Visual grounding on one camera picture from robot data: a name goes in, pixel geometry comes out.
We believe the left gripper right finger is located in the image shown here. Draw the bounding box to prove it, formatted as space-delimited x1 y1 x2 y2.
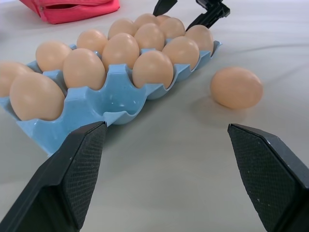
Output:
227 123 309 232

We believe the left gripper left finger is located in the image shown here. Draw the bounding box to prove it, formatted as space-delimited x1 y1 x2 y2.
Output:
0 121 108 232

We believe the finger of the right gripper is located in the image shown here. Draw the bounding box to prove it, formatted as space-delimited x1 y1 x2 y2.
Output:
152 0 179 16
185 5 231 32

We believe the blue egg tray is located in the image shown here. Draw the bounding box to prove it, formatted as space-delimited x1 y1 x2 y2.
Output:
0 40 222 156

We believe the red fabric pouch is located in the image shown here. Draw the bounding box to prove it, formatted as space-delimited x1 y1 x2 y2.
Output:
18 0 121 25

